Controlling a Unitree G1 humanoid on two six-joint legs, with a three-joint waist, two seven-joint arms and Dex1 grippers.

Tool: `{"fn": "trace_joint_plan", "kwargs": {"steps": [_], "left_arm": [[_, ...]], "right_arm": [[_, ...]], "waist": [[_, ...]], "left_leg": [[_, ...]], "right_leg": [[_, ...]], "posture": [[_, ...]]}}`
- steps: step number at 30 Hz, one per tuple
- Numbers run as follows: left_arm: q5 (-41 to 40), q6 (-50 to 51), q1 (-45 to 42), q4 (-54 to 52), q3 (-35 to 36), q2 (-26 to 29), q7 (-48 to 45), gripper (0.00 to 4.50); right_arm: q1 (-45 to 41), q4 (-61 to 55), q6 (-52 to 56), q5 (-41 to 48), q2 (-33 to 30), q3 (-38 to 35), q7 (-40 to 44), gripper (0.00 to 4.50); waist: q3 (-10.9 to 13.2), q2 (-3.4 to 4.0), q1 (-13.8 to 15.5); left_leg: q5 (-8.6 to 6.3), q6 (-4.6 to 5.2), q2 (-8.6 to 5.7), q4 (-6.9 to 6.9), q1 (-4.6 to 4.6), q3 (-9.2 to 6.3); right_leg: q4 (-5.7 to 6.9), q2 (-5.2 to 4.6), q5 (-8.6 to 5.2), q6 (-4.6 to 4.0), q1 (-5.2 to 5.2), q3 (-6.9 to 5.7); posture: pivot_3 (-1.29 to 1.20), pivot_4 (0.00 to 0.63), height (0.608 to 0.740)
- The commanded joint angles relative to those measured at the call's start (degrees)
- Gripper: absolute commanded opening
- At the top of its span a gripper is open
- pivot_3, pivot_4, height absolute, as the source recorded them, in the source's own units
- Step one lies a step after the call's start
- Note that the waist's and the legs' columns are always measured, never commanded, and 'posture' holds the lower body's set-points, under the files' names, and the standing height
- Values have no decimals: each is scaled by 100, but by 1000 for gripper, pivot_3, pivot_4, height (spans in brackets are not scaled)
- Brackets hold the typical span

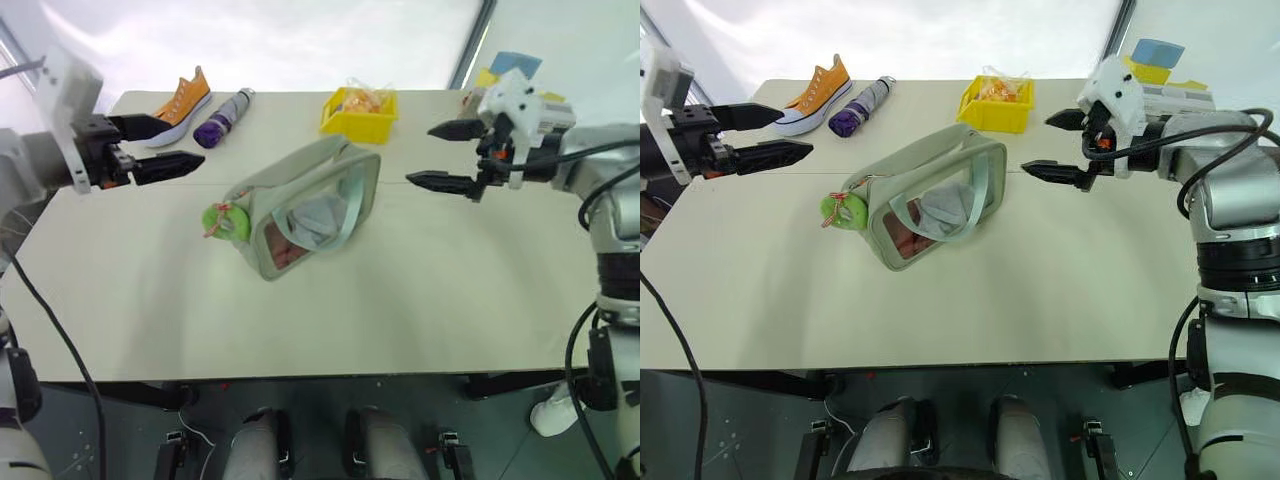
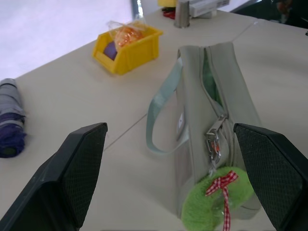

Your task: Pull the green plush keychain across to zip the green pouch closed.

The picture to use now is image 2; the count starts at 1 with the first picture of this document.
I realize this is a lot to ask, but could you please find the yellow plastic bin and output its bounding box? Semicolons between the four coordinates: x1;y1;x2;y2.
92;26;164;76

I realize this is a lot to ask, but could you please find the white box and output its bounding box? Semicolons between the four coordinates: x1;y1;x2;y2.
189;0;230;18

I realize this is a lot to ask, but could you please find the purple item in bin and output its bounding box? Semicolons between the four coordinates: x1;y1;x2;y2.
103;41;119;60

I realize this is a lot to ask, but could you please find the purple folded umbrella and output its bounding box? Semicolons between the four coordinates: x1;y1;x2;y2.
0;78;27;158

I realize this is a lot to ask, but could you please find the yellow object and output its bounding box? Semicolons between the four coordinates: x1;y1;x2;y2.
157;0;178;8

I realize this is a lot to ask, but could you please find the silver metal cylinder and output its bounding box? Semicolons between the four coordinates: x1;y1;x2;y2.
173;0;191;29

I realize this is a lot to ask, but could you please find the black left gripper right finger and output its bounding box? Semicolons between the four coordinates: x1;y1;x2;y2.
233;123;308;231

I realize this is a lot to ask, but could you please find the grey-green zip bag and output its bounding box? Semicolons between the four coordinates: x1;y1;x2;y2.
146;42;262;220

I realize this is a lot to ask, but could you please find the clear bag of orange snacks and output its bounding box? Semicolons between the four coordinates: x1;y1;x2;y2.
106;14;148;51

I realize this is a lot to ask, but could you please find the red object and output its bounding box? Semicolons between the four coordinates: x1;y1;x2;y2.
162;9;177;20

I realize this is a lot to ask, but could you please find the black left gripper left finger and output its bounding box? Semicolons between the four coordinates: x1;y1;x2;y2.
0;122;108;231

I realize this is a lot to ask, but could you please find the green fuzzy pom-pom charm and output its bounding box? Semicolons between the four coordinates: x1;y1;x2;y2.
180;166;255;231

